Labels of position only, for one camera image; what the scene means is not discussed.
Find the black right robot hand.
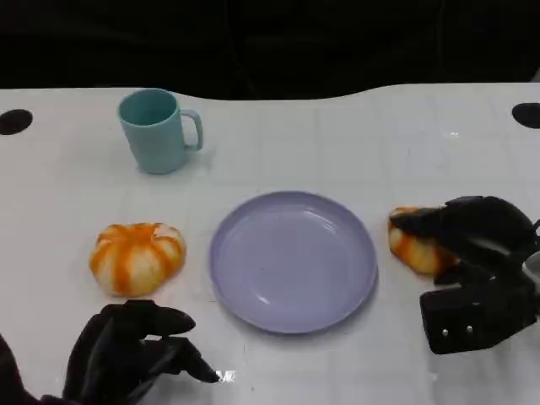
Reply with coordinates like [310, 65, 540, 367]
[388, 195, 540, 334]

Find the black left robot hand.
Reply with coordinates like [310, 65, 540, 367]
[62, 299, 221, 405]

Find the orange and white bread roll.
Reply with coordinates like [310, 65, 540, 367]
[89, 222, 187, 297]
[387, 205, 461, 278]

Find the lilac plate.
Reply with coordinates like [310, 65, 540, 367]
[209, 190, 379, 336]

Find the pale green mug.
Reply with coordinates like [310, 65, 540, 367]
[117, 88, 204, 176]

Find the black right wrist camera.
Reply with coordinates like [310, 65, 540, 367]
[419, 286, 507, 355]

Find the black table cable grommet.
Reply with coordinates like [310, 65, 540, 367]
[511, 102, 540, 128]
[0, 109, 34, 136]

